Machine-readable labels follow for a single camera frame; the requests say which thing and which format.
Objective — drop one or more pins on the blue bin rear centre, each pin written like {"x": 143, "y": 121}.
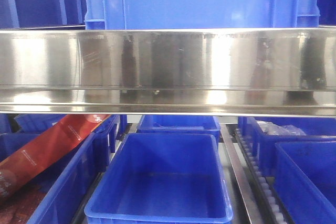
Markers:
{"x": 189, "y": 124}

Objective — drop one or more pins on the blue bin rear left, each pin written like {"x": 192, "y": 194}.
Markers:
{"x": 41, "y": 122}

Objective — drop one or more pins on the empty blue bin centre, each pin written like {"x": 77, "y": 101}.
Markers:
{"x": 162, "y": 178}

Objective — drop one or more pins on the stainless steel shelf rack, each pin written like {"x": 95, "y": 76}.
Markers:
{"x": 238, "y": 71}

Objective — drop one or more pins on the blue bin rear right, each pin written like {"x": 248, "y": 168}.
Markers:
{"x": 263, "y": 145}

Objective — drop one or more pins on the large blue crate upper shelf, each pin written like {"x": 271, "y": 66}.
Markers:
{"x": 185, "y": 14}

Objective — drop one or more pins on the blue bin left with packaging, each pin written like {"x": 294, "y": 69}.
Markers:
{"x": 55, "y": 195}

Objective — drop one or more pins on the blue bin front right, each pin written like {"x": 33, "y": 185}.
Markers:
{"x": 305, "y": 180}

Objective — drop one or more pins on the clear plastic bag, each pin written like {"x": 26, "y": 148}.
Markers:
{"x": 270, "y": 128}

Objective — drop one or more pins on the red printed packaging box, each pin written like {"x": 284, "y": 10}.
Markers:
{"x": 40, "y": 153}

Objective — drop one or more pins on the roller track rail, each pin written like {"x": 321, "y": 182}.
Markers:
{"x": 252, "y": 196}

